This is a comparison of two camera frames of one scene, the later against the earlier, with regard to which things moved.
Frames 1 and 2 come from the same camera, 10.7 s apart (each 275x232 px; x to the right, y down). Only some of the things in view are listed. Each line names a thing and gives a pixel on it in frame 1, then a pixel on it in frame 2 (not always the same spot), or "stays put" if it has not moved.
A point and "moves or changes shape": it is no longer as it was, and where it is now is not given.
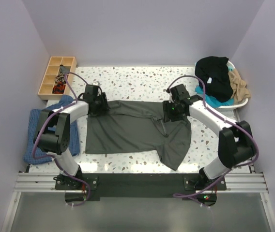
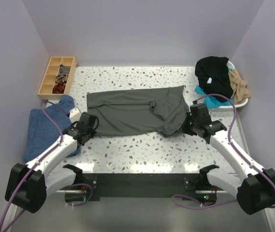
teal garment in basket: (213, 101) stays put
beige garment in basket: (240, 91) stays put
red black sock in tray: (58, 89) stays put
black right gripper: (168, 116) -> (184, 129)
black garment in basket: (213, 73) stays put
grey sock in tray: (64, 69) stays put
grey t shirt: (138, 127) moves or changes shape
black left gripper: (105, 107) -> (92, 132)
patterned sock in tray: (60, 77) stays put
